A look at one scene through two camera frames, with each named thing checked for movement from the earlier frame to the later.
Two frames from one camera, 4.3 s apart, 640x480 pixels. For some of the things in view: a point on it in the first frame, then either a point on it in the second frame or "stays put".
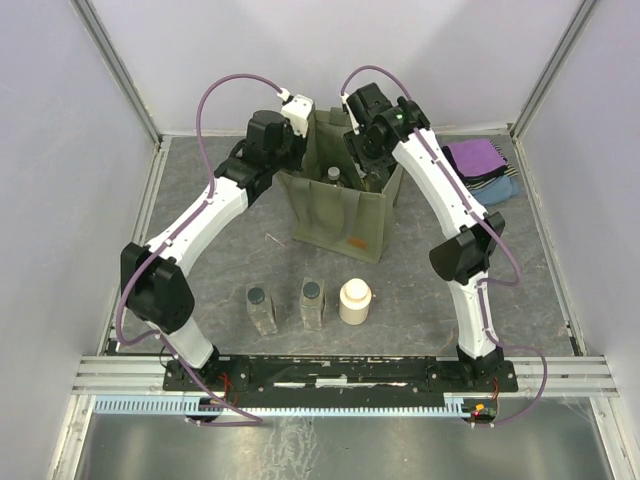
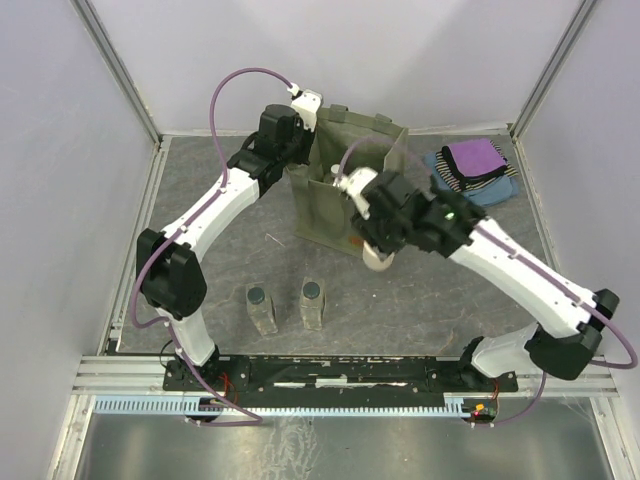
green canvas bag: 328,207 stays put
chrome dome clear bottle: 334,175 stays put
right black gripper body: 366,157 → 387,236
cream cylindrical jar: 354,301 → 373,262
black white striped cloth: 478,180 stays put
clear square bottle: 313,301 stays put
